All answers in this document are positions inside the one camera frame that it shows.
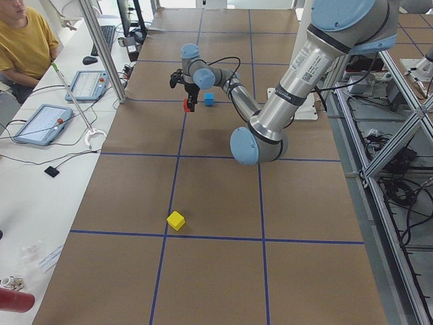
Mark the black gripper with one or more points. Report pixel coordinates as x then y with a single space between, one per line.
191 89

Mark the red foam cube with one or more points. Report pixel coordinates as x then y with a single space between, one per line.
186 106

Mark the blue foam cube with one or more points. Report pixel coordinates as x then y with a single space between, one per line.
209 99

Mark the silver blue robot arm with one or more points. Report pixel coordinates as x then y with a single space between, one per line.
336 28

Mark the far blue teach pendant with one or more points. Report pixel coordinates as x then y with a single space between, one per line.
89 85

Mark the blue teach pendant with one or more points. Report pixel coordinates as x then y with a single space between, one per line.
89 85
44 125

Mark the metal reacher grabber stick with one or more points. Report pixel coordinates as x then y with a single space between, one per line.
91 131

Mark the black keyboard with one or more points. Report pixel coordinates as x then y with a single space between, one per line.
108 32

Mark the black computer mouse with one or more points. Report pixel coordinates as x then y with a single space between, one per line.
87 60

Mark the yellow foam cube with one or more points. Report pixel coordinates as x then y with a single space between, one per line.
176 220

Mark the near blue teach pendant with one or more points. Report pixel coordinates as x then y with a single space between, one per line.
44 125

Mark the small black square pad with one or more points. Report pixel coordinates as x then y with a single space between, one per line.
52 171

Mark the grey power box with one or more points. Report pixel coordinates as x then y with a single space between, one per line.
357 85

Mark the person in yellow shirt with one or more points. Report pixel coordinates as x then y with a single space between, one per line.
28 47

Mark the clear plastic bag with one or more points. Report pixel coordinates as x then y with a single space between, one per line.
29 258

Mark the white tape roll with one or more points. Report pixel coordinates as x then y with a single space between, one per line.
12 283

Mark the red cylinder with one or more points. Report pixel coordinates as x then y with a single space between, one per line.
15 301

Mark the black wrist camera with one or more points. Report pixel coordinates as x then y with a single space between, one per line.
176 78

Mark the aluminium frame post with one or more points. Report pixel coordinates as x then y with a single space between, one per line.
103 51

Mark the aluminium side frame rail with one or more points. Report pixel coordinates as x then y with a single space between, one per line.
387 133

